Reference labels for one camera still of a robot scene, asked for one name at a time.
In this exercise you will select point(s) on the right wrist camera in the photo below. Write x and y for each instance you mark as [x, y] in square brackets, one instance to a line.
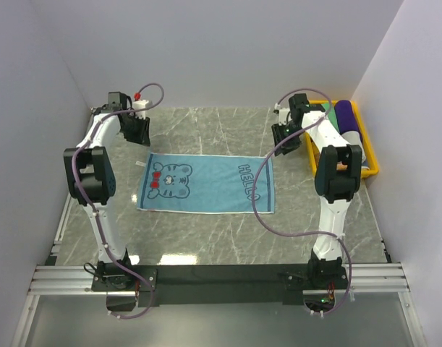
[282, 113]

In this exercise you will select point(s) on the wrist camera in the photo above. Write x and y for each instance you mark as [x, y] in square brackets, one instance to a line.
[282, 113]
[140, 106]

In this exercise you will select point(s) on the purple rolled towel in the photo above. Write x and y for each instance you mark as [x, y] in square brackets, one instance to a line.
[345, 117]

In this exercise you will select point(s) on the yellow plastic bin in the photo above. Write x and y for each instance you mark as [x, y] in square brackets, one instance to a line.
[372, 168]

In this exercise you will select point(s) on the white towel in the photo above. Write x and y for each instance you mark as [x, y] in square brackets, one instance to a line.
[354, 138]

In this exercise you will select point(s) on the blue towel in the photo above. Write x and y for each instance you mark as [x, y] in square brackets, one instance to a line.
[206, 184]

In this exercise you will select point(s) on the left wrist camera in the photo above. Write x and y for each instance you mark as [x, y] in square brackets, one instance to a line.
[140, 106]

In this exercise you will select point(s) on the aluminium rail frame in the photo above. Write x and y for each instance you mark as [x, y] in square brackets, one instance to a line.
[62, 310]

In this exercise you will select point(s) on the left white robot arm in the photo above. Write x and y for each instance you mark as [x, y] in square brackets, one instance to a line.
[91, 181]

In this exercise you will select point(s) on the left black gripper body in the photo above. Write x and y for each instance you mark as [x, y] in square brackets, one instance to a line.
[135, 130]

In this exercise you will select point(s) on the green rolled towel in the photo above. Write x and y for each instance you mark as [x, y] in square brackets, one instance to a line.
[331, 115]

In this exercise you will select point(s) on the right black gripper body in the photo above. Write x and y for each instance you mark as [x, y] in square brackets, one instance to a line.
[283, 132]

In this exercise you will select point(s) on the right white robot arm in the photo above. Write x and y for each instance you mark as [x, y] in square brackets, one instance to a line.
[336, 180]

